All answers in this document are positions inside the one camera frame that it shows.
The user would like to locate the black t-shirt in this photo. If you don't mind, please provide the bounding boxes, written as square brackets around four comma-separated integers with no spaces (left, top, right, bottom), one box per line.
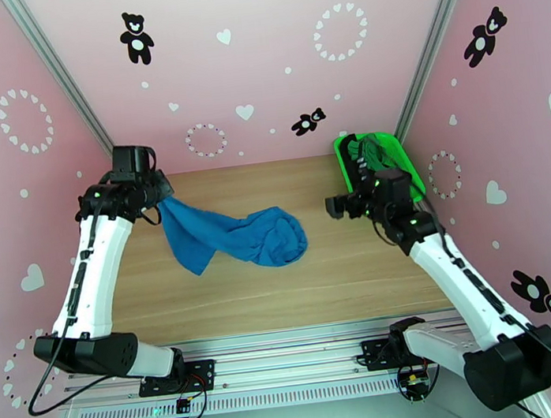
[340,132,379,194]

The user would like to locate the green t-shirt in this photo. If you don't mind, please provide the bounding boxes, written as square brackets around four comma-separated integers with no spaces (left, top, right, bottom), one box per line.
[355,129,404,177]

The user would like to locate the blue t-shirt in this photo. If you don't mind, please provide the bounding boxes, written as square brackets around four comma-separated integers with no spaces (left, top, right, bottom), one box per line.
[156,181,311,281]

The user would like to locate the green plastic basket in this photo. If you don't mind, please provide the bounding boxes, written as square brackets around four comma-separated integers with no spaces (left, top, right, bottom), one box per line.
[332,124,428,212]

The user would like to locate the black teddy bear sticker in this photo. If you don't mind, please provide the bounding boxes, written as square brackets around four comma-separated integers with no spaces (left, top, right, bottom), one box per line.
[289,106,329,139]
[508,266,551,331]
[458,4,513,70]

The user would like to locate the yellow connector module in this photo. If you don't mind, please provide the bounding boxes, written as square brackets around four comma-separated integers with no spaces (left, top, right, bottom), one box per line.
[398,366,433,403]

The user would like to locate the perforated metal strip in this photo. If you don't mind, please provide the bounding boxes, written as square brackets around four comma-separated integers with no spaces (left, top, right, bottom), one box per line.
[74,373,407,418]

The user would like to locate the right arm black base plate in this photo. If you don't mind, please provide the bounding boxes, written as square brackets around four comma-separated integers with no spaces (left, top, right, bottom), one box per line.
[360,335,410,373]

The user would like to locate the aluminium corner post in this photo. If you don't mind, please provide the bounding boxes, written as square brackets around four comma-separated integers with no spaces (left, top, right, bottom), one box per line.
[377,0,500,143]
[0,0,117,162]

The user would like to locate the aluminium frame rails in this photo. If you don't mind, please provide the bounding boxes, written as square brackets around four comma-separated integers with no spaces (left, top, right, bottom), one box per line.
[55,308,478,412]

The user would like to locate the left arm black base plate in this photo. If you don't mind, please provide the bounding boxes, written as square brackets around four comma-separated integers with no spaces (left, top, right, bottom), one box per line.
[136,357,219,399]

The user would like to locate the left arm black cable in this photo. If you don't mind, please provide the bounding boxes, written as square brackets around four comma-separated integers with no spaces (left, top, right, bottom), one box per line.
[5,194,182,418]

